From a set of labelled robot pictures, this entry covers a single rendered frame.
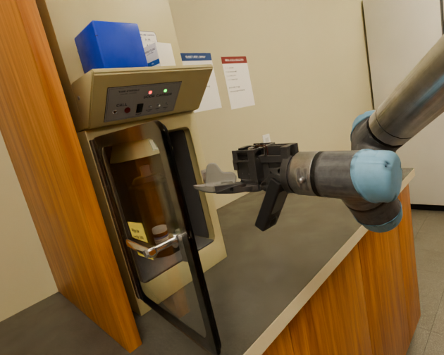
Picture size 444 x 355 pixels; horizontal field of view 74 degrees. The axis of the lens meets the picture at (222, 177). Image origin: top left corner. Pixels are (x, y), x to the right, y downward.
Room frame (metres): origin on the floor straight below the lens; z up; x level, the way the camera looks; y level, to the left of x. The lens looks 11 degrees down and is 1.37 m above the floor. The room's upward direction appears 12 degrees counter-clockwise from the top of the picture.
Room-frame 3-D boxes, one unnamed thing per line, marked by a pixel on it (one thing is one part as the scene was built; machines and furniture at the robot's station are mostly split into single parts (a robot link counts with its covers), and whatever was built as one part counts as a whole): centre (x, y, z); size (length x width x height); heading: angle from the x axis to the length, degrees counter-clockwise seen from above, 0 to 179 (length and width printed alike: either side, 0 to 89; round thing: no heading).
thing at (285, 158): (0.55, -0.09, 1.26); 0.12 x 0.08 x 0.09; 43
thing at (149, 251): (0.46, 0.14, 1.20); 0.10 x 0.05 x 0.03; 38
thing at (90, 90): (0.73, 0.12, 1.46); 0.32 x 0.12 x 0.10; 133
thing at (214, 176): (0.57, 0.02, 1.26); 0.09 x 0.03 x 0.06; 79
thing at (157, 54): (0.76, 0.09, 1.54); 0.05 x 0.05 x 0.06; 51
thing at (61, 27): (0.87, 0.24, 1.32); 0.32 x 0.25 x 0.77; 133
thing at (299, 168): (0.49, -0.14, 1.25); 0.08 x 0.05 x 0.08; 133
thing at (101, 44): (0.68, 0.17, 1.55); 0.10 x 0.10 x 0.09; 43
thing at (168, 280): (0.54, 0.16, 1.19); 0.30 x 0.01 x 0.40; 38
